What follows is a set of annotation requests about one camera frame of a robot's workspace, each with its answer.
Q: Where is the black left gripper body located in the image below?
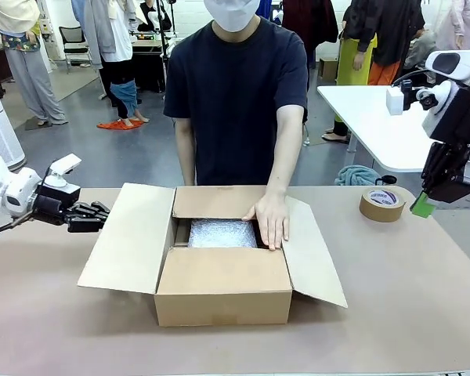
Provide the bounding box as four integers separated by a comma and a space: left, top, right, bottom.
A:
34, 183, 82, 227

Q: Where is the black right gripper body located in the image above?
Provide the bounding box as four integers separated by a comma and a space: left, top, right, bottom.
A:
430, 86, 470, 146

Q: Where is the brown cardboard box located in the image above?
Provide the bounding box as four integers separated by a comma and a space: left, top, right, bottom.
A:
77, 183, 349, 328

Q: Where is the person's right forearm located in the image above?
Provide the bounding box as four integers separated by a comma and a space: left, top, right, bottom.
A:
175, 117, 199, 186

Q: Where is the person's left forearm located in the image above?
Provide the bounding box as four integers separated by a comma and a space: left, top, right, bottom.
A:
266, 107, 305, 199

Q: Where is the person's left hand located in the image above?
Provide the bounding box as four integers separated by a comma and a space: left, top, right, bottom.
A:
241, 191, 291, 251

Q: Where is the small black device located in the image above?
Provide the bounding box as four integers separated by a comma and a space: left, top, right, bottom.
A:
399, 79, 416, 111

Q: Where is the brown packing tape roll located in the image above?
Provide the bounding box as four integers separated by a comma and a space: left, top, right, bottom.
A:
359, 186, 407, 223

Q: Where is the seated bystander in grey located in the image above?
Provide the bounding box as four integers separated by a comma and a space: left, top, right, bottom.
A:
403, 31, 436, 74

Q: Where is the light blue towel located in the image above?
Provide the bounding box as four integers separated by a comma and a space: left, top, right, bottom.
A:
334, 164, 381, 187

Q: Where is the white side table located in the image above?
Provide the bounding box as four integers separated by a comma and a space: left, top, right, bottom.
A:
316, 84, 470, 173

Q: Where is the orange cloth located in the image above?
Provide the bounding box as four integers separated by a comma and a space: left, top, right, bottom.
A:
96, 118, 145, 132

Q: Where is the bystander in pale pink top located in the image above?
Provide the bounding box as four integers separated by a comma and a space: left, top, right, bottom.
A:
434, 0, 470, 50

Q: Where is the bubble wrapped bundle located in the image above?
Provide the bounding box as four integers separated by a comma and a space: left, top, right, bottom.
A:
188, 218, 259, 250

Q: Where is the bystander in beige hoodie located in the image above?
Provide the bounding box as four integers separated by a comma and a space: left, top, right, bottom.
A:
0, 0, 68, 126

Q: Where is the small background cardboard box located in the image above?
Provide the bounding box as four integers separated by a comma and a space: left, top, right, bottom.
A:
318, 56, 339, 82

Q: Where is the black office chair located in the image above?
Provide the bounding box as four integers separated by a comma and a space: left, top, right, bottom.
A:
57, 25, 93, 74

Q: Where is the bystander in grey hoodie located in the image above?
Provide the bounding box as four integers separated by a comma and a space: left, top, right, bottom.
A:
72, 0, 150, 130

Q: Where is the bystander in dark red top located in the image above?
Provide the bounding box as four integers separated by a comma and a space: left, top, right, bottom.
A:
281, 0, 340, 70

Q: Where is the person in dark t-shirt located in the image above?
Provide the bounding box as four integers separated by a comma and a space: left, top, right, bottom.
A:
163, 0, 310, 187

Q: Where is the white face mask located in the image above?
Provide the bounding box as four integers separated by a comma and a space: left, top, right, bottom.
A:
202, 0, 259, 33

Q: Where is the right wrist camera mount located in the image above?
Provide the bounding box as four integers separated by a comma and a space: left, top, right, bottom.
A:
414, 81, 454, 136

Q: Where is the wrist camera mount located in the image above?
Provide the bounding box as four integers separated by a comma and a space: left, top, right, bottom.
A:
42, 154, 82, 188
414, 81, 454, 136

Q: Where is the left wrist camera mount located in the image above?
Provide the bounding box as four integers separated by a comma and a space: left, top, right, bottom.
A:
42, 154, 82, 188

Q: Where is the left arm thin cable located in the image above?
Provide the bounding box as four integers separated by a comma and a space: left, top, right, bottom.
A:
0, 209, 38, 239

